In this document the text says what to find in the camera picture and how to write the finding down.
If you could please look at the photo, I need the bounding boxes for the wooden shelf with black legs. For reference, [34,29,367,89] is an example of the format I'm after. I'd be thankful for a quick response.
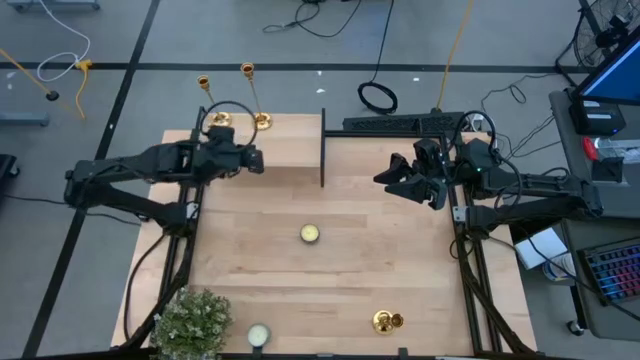
[182,106,327,189]

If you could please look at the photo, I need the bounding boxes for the black desktop device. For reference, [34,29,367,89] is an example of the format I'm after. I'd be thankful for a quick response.
[568,97,627,137]

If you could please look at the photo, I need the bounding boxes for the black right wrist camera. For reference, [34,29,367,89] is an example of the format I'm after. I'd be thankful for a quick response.
[412,138,444,166]

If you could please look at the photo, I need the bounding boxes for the thin black floor cables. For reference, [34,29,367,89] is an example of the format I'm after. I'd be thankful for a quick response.
[479,73,564,171]

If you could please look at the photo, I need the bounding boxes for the yellow pole with black foot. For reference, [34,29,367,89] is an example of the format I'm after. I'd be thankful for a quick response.
[0,48,60,102]

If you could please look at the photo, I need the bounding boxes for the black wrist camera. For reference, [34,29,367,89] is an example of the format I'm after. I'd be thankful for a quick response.
[243,147,266,176]
[412,138,444,166]

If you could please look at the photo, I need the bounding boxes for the black loose floor cable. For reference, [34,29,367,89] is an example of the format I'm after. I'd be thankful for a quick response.
[262,0,364,40]

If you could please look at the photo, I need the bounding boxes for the yellow cable with plug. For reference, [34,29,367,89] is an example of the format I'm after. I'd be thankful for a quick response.
[73,58,95,120]

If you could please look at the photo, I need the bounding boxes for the short gold candlestick holder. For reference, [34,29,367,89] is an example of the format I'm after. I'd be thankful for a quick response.
[372,309,405,336]

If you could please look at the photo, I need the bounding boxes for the thick yellow hanging cable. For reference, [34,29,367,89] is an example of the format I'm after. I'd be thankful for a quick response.
[435,0,475,112]

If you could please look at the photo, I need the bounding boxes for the white flat box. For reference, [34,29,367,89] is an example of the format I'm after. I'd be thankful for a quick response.
[513,227,569,271]

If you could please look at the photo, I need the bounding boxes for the tall gold candlestick holder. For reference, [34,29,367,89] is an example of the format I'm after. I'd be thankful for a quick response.
[240,61,274,132]

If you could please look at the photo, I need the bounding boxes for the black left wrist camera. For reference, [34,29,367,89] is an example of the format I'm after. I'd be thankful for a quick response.
[243,147,266,176]

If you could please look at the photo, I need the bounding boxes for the grey wheeled cart base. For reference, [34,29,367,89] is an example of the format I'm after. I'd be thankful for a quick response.
[5,0,102,14]

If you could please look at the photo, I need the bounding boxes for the medium gold candlestick holder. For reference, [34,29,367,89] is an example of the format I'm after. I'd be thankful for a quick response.
[196,74,234,129]

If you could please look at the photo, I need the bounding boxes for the potted plant with white flowers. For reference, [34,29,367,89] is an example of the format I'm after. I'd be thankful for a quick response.
[149,284,235,360]

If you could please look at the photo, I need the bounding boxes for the monitor with blue screen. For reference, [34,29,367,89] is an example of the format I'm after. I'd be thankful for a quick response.
[572,27,640,107]

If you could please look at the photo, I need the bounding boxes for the backlit rainbow keyboard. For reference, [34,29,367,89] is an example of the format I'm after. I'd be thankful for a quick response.
[578,238,640,306]

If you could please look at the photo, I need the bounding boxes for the small black box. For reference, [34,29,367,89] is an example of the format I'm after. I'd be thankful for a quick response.
[591,156,625,184]

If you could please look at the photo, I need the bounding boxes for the white floor cable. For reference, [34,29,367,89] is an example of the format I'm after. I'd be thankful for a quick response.
[35,0,92,84]

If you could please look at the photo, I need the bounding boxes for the thin black power cable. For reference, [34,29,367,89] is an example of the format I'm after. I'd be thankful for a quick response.
[0,193,144,225]

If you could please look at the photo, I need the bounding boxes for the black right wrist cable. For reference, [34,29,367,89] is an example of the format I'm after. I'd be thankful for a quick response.
[447,109,524,211]

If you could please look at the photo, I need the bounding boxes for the grey stand foot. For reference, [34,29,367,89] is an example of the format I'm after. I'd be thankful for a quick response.
[0,110,51,127]

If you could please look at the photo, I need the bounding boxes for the black perforated bracket bar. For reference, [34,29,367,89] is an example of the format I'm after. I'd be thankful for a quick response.
[342,110,466,135]

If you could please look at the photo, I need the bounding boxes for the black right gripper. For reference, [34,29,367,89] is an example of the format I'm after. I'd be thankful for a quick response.
[373,149,469,211]

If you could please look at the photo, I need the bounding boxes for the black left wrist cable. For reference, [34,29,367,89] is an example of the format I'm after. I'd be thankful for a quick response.
[199,99,259,151]

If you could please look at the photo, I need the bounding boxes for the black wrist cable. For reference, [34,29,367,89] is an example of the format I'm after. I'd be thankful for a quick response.
[447,109,524,211]
[199,99,259,151]

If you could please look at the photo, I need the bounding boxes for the white power adapter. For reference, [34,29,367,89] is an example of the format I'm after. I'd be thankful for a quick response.
[471,112,499,154]

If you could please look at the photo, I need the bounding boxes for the white speckled candle tin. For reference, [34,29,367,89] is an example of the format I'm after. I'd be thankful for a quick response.
[246,323,272,349]

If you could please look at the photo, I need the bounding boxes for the black coiled floor cable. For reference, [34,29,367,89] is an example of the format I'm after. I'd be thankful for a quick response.
[356,0,400,116]

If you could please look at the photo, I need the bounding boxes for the black floor fan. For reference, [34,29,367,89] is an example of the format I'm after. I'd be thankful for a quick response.
[554,0,640,89]

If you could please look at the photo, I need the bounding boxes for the grey desk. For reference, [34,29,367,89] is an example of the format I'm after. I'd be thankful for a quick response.
[548,88,640,341]

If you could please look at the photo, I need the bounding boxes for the white and blue cup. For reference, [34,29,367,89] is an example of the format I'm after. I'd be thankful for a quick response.
[542,252,576,282]

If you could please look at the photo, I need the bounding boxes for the red handheld object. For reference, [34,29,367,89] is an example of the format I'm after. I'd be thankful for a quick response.
[582,136,600,162]

